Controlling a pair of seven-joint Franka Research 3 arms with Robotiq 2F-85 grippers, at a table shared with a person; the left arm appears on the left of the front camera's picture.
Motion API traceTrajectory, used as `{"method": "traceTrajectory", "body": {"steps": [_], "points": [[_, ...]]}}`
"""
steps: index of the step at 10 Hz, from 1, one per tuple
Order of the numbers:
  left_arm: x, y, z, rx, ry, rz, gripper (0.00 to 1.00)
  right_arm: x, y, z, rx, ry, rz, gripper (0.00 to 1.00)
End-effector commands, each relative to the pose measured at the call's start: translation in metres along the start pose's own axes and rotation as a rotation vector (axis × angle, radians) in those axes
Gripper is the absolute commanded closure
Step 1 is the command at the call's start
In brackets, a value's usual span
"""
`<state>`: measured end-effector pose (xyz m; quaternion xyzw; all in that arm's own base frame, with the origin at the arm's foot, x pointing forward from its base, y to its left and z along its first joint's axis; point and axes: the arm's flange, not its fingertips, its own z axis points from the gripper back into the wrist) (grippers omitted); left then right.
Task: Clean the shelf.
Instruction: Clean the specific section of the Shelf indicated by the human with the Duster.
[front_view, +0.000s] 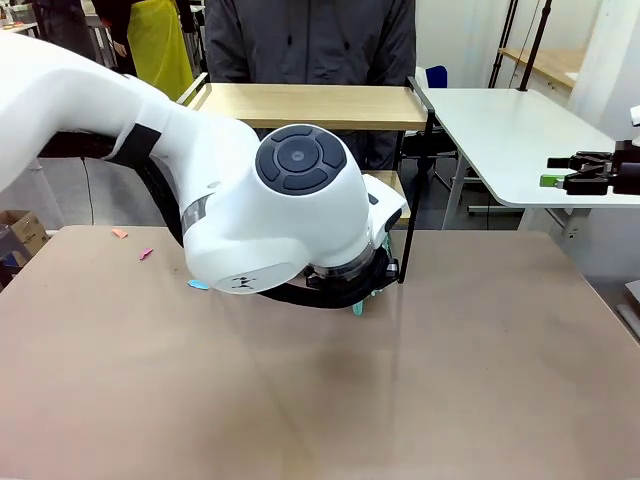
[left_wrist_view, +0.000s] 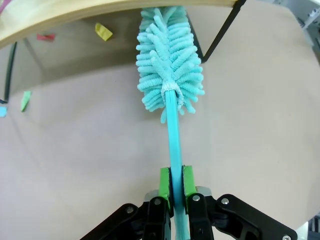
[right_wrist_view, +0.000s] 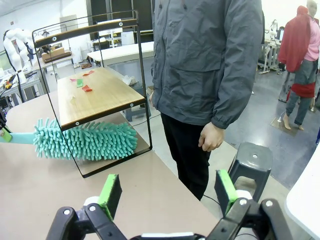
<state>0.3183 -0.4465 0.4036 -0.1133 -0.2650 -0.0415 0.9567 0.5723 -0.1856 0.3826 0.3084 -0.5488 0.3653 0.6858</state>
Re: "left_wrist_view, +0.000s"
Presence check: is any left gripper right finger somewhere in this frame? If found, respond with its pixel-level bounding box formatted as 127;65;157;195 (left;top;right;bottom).
182;165;298;240

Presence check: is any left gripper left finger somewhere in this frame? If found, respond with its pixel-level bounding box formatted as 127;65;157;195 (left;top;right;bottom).
79;167;174;240

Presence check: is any teal microfibre duster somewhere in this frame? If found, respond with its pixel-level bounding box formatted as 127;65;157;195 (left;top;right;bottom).
136;6;206;240

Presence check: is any green paper scrap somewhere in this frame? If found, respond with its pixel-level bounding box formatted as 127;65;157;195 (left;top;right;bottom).
20;90;33;113

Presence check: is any yellow paper scrap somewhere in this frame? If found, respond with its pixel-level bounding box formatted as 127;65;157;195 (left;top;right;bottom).
94;22;113;42

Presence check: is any red paper scrap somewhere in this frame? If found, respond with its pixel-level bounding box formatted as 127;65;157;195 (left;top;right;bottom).
36;33;56;43

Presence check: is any black frame wooden two-tier shelf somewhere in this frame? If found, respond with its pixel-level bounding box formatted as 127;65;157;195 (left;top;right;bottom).
0;0;248;105

